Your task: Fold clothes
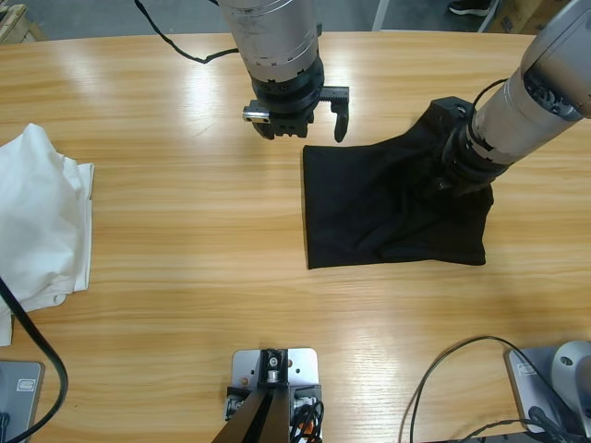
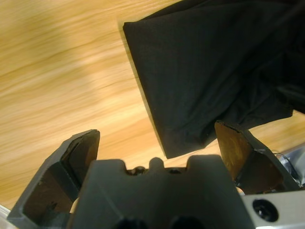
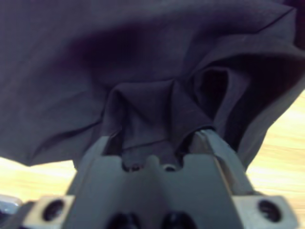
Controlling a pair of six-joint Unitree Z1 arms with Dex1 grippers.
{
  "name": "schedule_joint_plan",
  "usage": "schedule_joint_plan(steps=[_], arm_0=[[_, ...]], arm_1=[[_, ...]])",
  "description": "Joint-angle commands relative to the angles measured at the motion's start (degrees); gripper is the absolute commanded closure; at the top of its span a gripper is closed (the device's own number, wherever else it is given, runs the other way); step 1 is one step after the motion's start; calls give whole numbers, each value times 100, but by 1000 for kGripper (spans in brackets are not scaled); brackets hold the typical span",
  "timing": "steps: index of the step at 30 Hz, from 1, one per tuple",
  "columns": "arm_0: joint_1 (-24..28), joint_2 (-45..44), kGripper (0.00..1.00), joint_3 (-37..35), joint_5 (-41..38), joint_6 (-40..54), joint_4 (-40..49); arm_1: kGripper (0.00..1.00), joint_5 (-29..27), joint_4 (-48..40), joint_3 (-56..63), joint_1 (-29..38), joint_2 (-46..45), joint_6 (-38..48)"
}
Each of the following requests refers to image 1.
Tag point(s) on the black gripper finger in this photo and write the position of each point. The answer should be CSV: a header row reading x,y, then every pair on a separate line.
x,y
452,106
263,125
337,109

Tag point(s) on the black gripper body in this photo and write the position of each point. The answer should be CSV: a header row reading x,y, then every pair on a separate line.
x,y
466,161
286,101

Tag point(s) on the black Unitree polo shirt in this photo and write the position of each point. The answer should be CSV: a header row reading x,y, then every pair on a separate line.
x,y
388,203

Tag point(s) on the white Unitree T-shirt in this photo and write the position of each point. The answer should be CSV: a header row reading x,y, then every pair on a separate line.
x,y
5,328
37,231

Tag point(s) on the black white shoe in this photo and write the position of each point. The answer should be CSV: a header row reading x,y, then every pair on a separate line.
x,y
471,7

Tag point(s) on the brown cardboard box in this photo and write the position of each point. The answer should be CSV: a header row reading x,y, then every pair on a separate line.
x,y
526,14

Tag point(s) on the wooden pallet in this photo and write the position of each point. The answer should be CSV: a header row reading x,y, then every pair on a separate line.
x,y
18,23

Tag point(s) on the white metal post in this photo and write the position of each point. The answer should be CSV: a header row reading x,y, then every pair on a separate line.
x,y
380,14

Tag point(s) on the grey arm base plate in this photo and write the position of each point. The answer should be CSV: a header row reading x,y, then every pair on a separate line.
x,y
18,401
549,392

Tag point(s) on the white block with dark post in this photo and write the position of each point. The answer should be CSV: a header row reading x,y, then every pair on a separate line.
x,y
273,397

